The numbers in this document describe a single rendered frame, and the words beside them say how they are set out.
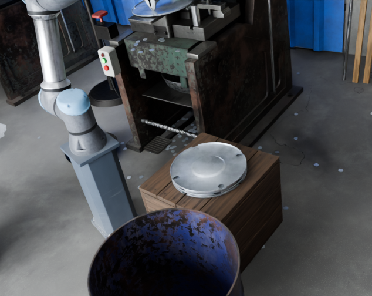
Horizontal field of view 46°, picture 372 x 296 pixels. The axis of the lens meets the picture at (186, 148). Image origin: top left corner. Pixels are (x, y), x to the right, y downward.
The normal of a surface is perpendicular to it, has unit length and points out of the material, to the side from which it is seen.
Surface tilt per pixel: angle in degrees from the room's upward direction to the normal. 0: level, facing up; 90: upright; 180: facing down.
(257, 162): 0
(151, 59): 90
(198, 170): 0
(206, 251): 88
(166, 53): 90
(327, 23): 90
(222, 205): 0
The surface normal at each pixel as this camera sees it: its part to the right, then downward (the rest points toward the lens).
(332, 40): -0.59, 0.55
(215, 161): -0.17, -0.79
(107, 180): 0.60, 0.39
